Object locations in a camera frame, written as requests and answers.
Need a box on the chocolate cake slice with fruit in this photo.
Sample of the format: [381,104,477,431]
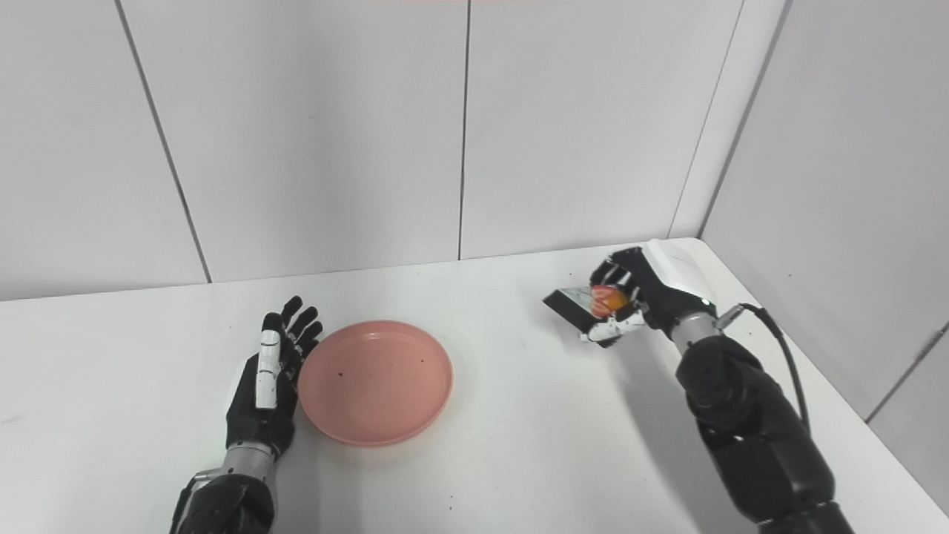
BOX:
[543,282,632,332]

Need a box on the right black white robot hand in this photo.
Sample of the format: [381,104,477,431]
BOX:
[579,240,718,349]

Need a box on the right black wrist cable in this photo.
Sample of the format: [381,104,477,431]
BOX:
[713,302,811,435]

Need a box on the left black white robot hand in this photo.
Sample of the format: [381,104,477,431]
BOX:
[225,296,324,457]

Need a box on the pink round plate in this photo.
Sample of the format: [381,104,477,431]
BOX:
[298,320,454,447]

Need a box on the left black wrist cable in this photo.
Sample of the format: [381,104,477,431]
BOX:
[169,469,223,534]

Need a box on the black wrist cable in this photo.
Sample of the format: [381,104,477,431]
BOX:
[713,302,811,435]
[169,469,223,534]

